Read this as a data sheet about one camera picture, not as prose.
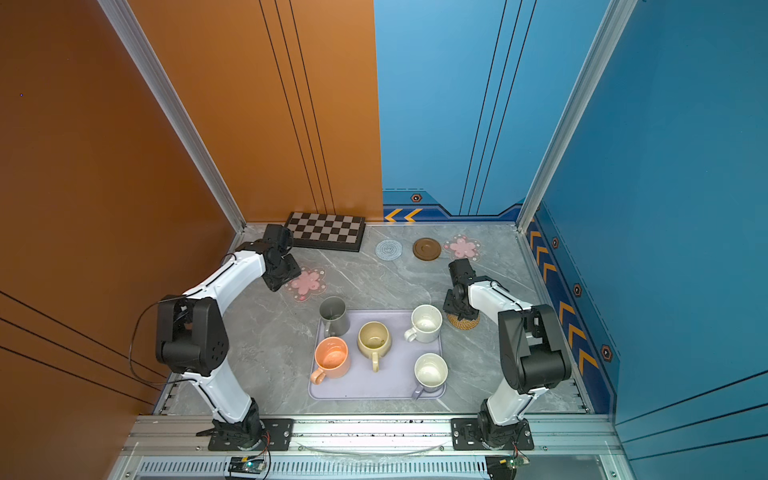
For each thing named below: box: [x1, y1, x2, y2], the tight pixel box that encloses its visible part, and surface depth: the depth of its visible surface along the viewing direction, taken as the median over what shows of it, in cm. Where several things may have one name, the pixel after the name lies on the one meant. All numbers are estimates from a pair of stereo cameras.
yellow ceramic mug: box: [358, 321, 392, 373], surface depth 82 cm
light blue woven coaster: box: [375, 239, 403, 261], surface depth 114 cm
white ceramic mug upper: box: [404, 304, 443, 343], surface depth 88 cm
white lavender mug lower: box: [411, 352, 449, 400], surface depth 79 cm
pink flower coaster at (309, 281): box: [284, 266, 327, 302], surface depth 104 cm
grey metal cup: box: [319, 296, 350, 338], surface depth 87 cm
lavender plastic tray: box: [308, 309, 443, 400], surface depth 84 cm
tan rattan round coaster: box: [447, 314, 480, 330], surface depth 93 cm
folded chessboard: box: [284, 212, 366, 252], surface depth 118 cm
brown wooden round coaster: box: [412, 237, 442, 261], surface depth 114 cm
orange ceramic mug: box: [310, 336, 351, 385], surface depth 82 cm
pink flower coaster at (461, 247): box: [443, 234, 480, 264], surface depth 115 cm
